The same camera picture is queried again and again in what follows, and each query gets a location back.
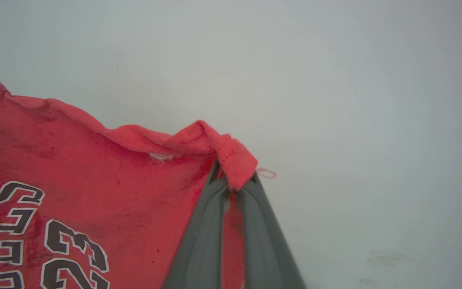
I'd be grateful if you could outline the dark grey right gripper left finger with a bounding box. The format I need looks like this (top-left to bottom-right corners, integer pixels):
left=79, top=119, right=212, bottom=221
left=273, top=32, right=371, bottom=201
left=162, top=159, right=230, bottom=289

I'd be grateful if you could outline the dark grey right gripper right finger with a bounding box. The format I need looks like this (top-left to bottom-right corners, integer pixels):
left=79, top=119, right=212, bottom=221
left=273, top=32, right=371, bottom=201
left=231, top=173, right=308, bottom=289

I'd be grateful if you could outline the red jersey garment with print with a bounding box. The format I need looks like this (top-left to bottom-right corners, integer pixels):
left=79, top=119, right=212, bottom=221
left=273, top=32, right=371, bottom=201
left=0, top=56, right=277, bottom=289

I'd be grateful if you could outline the grey fabric covered surface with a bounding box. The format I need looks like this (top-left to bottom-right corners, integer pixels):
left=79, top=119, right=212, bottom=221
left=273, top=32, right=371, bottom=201
left=0, top=0, right=462, bottom=289

